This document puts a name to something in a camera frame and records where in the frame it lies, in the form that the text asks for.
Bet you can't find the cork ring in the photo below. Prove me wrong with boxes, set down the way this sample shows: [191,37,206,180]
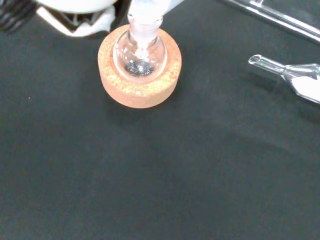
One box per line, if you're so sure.
[97,24,183,109]

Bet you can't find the clear acrylic funnel stand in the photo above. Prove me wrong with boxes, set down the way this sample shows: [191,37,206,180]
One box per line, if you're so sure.
[216,0,320,45]

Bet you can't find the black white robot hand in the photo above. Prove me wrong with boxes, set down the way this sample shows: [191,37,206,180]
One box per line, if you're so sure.
[0,0,119,39]

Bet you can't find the translucent plastic funnel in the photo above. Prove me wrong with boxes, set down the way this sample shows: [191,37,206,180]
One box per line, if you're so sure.
[126,0,187,59]

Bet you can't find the black cloth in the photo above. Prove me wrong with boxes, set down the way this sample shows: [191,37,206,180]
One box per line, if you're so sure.
[0,0,320,240]

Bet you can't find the round-bottom glass flask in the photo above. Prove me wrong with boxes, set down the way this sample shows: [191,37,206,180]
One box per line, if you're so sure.
[112,13,168,82]

